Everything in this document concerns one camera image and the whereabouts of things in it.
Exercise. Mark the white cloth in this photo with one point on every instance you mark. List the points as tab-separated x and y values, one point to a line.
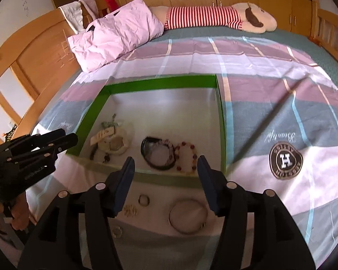
71	15

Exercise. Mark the pink cloth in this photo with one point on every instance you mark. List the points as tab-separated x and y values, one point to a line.
88	7

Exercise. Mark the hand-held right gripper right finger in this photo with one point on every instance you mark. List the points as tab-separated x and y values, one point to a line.
209	185

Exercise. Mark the red cloth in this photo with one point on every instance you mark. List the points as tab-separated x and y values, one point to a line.
111	3

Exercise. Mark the plush toy with striped shirt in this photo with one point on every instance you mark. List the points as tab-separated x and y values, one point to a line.
202	17

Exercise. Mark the silver bangle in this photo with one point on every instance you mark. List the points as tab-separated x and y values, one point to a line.
170	216

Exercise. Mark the plaid bed sheet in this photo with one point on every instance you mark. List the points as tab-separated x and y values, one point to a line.
270	70

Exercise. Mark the pink pillow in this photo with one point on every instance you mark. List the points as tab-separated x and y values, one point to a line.
115	36

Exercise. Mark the small gold ornament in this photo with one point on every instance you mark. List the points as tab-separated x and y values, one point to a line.
129	211

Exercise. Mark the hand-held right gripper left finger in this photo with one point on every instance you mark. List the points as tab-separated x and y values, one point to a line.
121	191

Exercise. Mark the wooden headboard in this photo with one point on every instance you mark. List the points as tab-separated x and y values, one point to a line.
36	62

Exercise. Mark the green cardboard box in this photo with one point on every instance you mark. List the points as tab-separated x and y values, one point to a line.
163	112

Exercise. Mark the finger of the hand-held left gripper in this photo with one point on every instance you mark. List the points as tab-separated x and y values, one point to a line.
52	135
66	142

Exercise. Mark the wooden footboard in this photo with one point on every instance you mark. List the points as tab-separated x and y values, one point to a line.
329	31

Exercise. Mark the person's left hand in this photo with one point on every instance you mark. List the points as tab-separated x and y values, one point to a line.
18	216

